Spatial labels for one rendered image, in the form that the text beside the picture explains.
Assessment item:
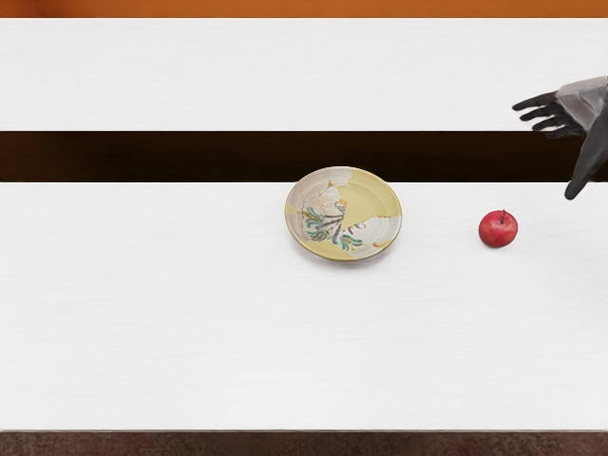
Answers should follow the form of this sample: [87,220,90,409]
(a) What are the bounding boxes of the yellow patterned ceramic plate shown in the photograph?
[284,165,404,266]

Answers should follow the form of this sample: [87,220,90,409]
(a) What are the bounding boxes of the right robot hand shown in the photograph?
[511,75,608,201]

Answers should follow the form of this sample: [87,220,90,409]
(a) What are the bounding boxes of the red apple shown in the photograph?
[478,209,519,248]

